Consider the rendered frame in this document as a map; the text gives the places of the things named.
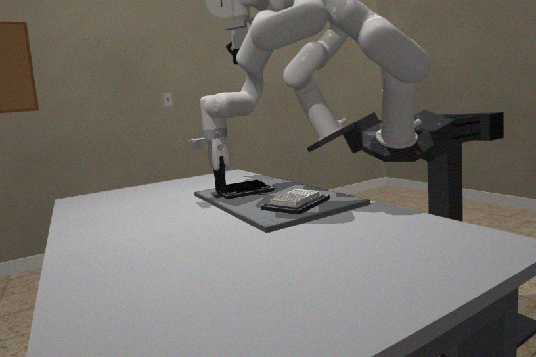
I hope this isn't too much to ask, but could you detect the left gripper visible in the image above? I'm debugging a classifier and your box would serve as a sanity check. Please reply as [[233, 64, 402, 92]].
[[207, 136, 231, 191]]

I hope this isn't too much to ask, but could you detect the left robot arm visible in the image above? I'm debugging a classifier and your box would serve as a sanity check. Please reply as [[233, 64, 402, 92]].
[[188, 0, 431, 150]]

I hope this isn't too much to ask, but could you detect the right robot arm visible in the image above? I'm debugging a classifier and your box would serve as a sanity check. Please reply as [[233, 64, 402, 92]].
[[224, 0, 349, 142]]

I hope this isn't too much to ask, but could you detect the black rectangular frame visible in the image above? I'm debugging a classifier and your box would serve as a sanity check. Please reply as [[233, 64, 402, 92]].
[[261, 194, 330, 214]]

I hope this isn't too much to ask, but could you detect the grey rectangular frame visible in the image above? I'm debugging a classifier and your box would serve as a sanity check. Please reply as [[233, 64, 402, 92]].
[[217, 184, 274, 199]]

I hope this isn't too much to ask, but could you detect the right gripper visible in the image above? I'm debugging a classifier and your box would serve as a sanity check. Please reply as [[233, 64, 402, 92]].
[[226, 22, 251, 64]]

